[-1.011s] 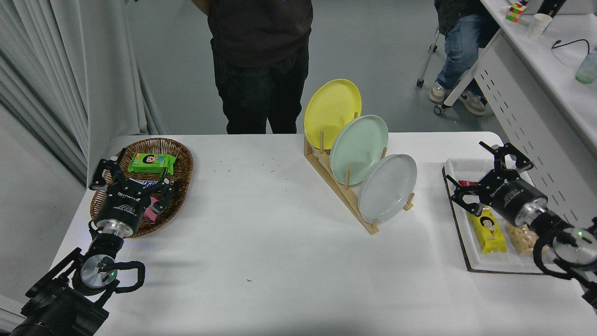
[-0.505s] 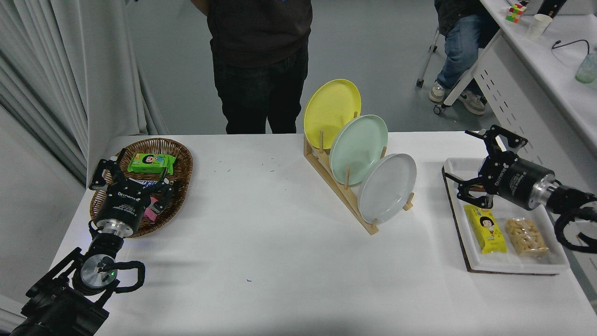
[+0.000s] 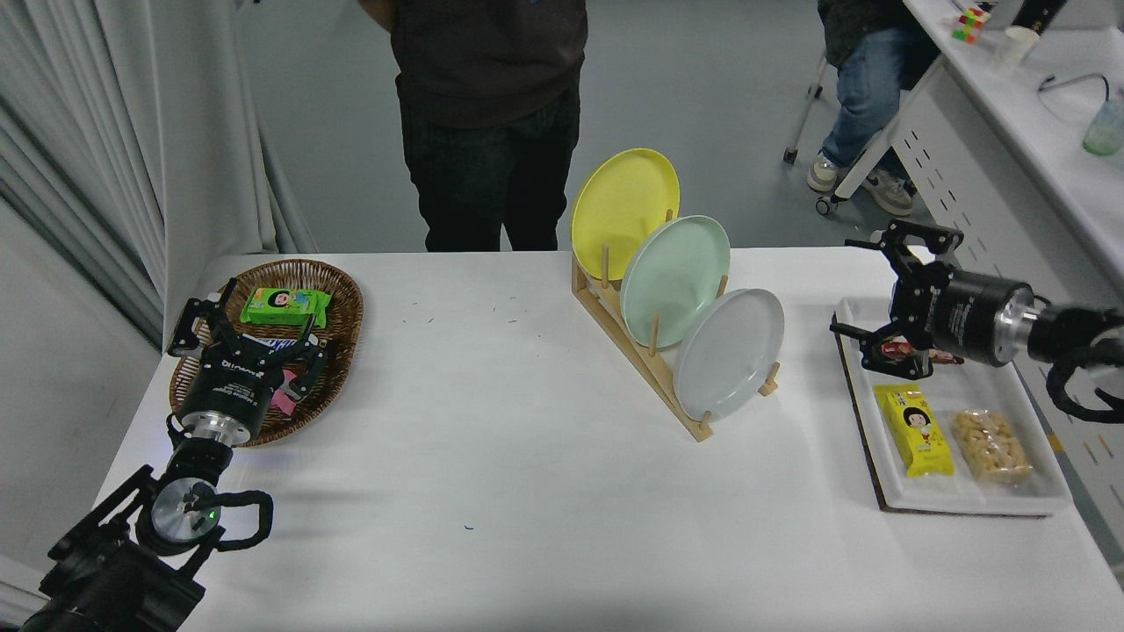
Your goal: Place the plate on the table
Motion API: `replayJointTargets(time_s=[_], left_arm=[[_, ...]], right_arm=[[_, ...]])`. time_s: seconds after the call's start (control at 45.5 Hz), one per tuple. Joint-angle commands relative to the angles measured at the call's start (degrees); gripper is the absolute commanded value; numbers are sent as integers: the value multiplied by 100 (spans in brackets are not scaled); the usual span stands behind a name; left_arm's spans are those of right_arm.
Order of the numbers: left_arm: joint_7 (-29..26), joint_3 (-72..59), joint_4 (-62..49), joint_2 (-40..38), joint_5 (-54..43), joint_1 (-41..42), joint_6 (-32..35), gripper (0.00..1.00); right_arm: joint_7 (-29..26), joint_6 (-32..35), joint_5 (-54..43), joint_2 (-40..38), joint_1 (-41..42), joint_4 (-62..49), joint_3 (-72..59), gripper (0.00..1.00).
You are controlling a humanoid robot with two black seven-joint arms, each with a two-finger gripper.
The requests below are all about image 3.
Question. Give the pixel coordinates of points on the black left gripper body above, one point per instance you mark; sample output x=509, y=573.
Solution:
x=233, y=382

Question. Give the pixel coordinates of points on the person's forearm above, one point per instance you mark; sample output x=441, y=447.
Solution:
x=378, y=10

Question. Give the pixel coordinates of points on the colourful puzzle cube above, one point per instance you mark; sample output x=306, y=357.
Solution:
x=970, y=25

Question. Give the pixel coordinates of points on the grey plate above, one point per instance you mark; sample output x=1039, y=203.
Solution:
x=729, y=355

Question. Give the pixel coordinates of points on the red snack bar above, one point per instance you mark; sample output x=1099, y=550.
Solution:
x=950, y=357

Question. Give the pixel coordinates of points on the blue white snack bar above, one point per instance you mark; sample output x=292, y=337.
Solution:
x=263, y=339

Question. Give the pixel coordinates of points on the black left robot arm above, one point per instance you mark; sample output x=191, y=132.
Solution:
x=105, y=570

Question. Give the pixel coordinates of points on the green snack pack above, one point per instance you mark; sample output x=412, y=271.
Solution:
x=285, y=307

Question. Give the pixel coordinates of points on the mint green plate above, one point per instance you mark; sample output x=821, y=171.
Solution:
x=672, y=276

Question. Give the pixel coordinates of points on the pale green glass cup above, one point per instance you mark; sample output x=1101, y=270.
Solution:
x=1106, y=132

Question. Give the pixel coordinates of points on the yellow snack pack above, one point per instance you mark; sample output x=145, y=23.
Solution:
x=918, y=430

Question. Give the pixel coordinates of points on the wooden plate rack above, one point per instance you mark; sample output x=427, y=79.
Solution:
x=700, y=430

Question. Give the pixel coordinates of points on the brown wicker basket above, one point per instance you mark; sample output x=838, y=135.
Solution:
x=342, y=325

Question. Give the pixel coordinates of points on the black object on desk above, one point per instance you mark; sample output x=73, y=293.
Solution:
x=1041, y=13

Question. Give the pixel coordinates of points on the pink snack packet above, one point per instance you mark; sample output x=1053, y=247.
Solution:
x=283, y=404

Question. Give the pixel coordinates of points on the white paper cup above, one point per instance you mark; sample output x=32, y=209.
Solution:
x=1014, y=48

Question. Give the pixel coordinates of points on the yellow plate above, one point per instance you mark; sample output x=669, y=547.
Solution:
x=619, y=206

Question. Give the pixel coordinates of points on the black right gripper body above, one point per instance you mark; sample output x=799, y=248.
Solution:
x=957, y=312

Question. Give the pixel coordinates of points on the white perforated desk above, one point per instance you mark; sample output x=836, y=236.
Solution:
x=992, y=211

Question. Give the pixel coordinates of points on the seated person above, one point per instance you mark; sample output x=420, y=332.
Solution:
x=865, y=88

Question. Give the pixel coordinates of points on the grey curtain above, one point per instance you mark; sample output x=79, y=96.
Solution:
x=132, y=132

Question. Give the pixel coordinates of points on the white rectangular tray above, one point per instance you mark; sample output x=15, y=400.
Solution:
x=966, y=391

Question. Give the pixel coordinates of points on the white wheeled chair frame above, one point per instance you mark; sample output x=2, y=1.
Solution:
x=847, y=184

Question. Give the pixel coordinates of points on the standing person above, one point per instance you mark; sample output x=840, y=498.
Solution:
x=492, y=132

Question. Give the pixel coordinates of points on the clear bag of crackers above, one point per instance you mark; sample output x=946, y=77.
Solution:
x=992, y=448

